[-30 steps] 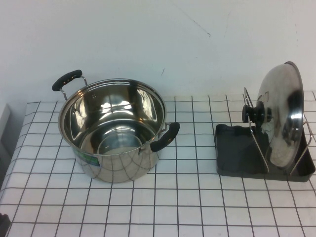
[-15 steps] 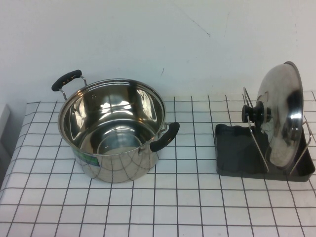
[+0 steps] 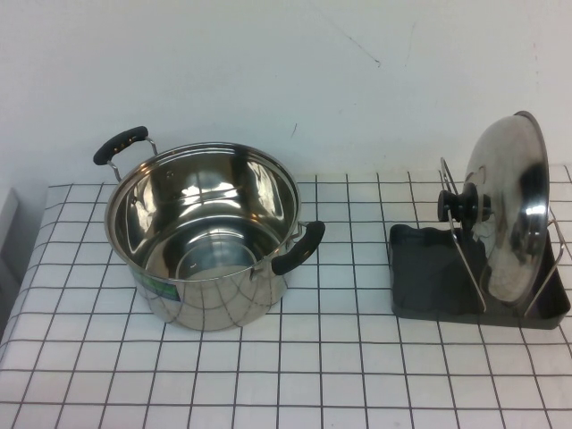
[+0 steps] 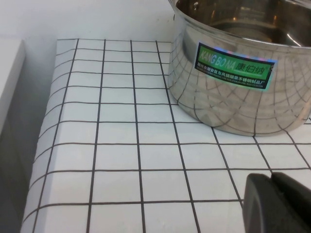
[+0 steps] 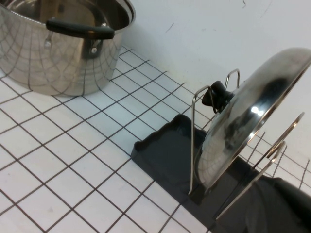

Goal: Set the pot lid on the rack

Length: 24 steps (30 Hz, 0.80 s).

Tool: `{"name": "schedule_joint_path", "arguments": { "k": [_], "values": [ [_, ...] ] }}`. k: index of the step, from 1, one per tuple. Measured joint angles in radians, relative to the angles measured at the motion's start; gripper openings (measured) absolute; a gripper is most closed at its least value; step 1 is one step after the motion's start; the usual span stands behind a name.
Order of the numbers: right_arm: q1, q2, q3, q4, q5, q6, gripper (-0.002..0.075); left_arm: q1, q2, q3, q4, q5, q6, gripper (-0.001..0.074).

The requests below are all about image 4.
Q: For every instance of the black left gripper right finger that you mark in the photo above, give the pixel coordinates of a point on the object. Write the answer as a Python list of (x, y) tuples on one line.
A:
[(294, 190)]

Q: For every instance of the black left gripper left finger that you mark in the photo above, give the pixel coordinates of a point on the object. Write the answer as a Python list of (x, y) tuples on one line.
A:
[(264, 208)]

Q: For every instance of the stainless steel cooking pot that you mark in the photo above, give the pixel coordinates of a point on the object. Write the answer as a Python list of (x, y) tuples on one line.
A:
[(218, 109)]

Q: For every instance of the white black-grid tablecloth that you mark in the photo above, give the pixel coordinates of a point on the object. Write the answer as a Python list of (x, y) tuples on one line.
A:
[(121, 170)]

